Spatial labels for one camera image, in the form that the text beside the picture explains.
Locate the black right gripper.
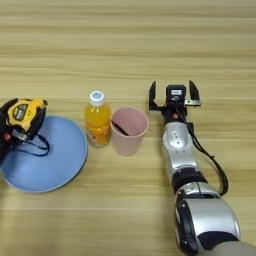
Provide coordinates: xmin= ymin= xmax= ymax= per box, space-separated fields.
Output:
xmin=148 ymin=79 xmax=203 ymax=126

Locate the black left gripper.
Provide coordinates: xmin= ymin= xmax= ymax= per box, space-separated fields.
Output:
xmin=0 ymin=98 xmax=48 ymax=163

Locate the yellow black tape measure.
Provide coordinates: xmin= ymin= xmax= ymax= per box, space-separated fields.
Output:
xmin=5 ymin=97 xmax=51 ymax=158

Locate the pink plastic cup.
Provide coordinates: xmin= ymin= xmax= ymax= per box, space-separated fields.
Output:
xmin=109 ymin=106 xmax=150 ymax=158

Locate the orange juice bottle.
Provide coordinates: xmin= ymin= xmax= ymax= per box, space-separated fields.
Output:
xmin=83 ymin=89 xmax=113 ymax=149

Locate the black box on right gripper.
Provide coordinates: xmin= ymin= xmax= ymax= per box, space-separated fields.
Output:
xmin=165 ymin=84 xmax=187 ymax=103

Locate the blue round plate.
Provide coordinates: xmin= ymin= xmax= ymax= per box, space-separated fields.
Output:
xmin=0 ymin=115 xmax=89 ymax=194

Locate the dark stick inside cup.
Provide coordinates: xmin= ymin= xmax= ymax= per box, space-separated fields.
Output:
xmin=111 ymin=120 xmax=131 ymax=137

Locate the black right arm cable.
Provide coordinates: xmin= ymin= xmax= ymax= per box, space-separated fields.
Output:
xmin=175 ymin=106 xmax=230 ymax=197

